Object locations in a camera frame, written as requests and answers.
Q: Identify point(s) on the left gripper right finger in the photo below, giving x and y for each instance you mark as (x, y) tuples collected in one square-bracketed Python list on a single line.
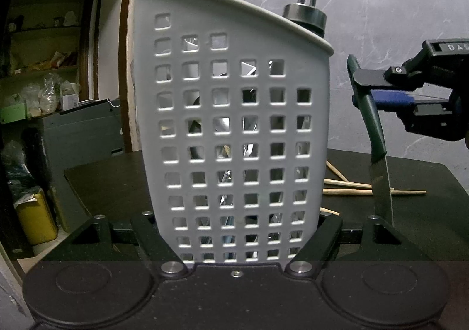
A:
[(318, 250)]

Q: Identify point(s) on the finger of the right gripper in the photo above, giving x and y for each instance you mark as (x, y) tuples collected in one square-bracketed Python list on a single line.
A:
[(451, 74), (440, 118)]

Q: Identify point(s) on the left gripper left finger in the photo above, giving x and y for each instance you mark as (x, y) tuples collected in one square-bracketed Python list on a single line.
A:
[(159, 257)]

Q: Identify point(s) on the green handled knife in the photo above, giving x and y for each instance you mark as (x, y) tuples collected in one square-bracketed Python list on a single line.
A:
[(379, 168)]

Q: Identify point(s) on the black handled peeler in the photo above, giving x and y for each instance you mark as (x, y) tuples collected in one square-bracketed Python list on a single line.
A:
[(307, 15)]

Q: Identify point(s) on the grey perforated utensil basket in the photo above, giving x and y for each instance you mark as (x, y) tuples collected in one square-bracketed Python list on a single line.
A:
[(233, 111)]

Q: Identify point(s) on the purple wooden chopstick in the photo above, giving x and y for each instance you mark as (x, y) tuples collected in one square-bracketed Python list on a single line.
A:
[(329, 211), (334, 170)]

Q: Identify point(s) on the yellow jerry can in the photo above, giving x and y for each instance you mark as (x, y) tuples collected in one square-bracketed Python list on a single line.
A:
[(35, 217)]

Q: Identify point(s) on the dark grey cabinet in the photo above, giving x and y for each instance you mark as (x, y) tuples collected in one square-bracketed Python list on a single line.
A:
[(85, 134)]

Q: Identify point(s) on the white box on shelf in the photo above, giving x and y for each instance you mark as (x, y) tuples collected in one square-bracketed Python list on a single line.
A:
[(69, 96)]

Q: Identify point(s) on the green box on shelf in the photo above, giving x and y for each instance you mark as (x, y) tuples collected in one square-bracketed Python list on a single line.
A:
[(13, 113)]

